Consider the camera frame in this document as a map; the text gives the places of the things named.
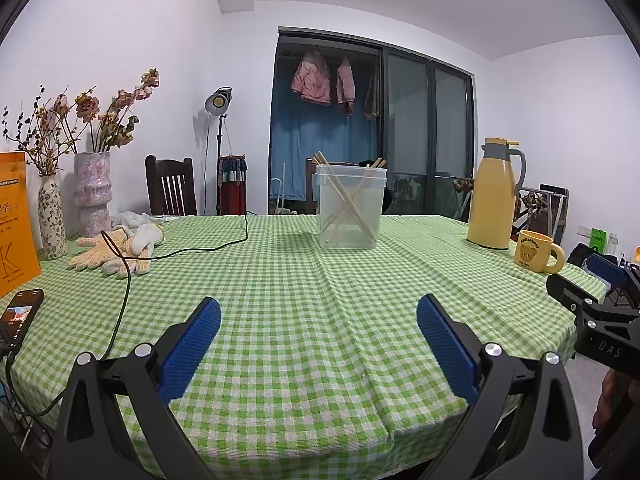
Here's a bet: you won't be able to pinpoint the dried pink flowers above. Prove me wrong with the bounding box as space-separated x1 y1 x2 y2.
52 67 161 153

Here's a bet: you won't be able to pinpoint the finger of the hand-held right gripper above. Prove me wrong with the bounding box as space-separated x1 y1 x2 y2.
546 272 640 332
586 252 640 307

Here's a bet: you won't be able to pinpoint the dark framed glass door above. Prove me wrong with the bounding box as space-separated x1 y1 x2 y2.
272 26 476 216

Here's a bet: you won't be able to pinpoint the large pink jacket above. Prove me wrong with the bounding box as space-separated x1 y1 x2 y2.
291 50 332 107

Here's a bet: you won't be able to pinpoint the black bag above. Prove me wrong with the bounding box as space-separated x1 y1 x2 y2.
565 242 601 271

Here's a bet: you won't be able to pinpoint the green checked tablecloth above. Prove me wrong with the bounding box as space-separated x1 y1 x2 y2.
0 212 608 480

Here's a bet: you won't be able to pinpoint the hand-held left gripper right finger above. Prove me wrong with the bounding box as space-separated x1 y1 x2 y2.
416 293 587 480

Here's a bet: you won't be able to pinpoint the folded metal chair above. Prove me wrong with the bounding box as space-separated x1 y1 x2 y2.
517 185 571 248

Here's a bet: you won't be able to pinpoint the balcony potted plants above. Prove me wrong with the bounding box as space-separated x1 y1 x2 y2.
392 172 453 211

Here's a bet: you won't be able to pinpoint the person's right hand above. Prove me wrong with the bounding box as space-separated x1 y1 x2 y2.
592 367 624 432

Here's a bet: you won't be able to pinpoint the yellow mug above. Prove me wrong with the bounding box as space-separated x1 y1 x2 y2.
513 230 567 275

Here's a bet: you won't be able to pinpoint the blue curtain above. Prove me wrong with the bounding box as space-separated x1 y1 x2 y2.
270 102 379 201

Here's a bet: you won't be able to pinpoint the black smartphone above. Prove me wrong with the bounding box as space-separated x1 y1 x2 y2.
0 288 45 361

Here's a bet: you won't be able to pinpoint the yellow thermos jug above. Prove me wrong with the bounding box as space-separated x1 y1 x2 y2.
466 136 527 250

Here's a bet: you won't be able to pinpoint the black cable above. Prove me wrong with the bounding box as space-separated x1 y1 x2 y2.
0 210 249 461

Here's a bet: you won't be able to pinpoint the small pink garment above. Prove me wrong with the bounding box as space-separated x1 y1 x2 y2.
336 56 357 117

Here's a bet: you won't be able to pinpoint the beige knit work glove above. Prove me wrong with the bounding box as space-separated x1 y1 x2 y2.
122 222 166 261
69 225 151 278

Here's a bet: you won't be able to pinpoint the studio light on stand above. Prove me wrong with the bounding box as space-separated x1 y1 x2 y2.
204 87 233 216

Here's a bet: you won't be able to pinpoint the pink textured vase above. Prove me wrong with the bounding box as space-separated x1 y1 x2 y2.
73 151 113 237

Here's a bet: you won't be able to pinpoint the slim floral vase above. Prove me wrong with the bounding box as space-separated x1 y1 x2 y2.
37 175 68 261

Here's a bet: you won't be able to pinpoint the dried thin branches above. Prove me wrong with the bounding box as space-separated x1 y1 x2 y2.
2 85 76 178

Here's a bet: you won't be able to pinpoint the clear plastic container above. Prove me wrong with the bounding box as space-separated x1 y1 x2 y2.
314 162 388 251

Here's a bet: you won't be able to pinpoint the white crumpled cloth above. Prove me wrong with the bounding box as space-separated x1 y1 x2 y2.
110 211 173 228

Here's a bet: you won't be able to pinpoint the khaki garment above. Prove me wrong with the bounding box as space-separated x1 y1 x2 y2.
363 67 381 121

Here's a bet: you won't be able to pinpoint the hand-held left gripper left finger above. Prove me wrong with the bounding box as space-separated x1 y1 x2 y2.
50 296 222 480

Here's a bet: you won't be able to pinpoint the orange box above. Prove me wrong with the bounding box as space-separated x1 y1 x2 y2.
0 151 43 298

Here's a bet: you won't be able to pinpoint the bunch of wooden chopsticks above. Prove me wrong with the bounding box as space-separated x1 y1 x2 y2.
312 151 388 246

